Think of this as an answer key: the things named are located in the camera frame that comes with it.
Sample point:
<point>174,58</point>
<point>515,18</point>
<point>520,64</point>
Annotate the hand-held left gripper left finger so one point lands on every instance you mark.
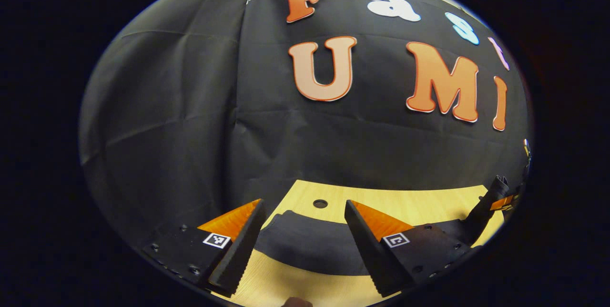
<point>240,250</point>

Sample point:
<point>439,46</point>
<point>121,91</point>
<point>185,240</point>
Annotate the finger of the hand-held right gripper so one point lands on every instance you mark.
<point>503,202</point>

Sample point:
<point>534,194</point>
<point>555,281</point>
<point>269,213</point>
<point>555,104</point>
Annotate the black jeans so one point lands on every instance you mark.
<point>310,245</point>

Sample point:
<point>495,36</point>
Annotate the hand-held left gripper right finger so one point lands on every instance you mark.
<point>369,250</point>

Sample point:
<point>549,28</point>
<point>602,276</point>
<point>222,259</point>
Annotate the black backdrop cloth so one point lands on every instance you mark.
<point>190,121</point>

